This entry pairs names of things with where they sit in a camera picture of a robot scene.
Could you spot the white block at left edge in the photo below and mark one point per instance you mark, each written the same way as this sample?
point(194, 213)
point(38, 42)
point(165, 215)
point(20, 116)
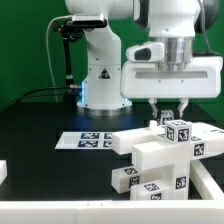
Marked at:
point(3, 170)

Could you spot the white marker base plate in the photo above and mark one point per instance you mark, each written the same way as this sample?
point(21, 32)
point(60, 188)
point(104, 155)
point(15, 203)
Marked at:
point(84, 140)

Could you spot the white obstacle wall frame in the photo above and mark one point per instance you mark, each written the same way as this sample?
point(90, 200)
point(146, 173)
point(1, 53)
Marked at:
point(208, 210)

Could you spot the black camera on stand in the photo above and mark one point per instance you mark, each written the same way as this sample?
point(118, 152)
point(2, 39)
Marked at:
point(74, 26)

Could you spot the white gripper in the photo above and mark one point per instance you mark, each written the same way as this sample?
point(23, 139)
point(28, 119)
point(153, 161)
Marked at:
point(200, 79)

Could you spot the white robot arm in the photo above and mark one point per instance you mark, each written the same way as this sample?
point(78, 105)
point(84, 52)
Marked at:
point(163, 67)

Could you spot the white chair back frame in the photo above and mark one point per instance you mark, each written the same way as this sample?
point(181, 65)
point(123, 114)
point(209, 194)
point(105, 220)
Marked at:
point(151, 150)

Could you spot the black camera stand pole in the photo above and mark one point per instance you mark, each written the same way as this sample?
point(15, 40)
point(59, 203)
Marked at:
point(69, 97)

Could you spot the white tagged cube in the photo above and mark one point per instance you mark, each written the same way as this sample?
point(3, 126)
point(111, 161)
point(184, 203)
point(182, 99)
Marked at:
point(178, 131)
point(165, 115)

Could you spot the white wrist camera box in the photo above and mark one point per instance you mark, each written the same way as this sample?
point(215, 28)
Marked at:
point(146, 52)

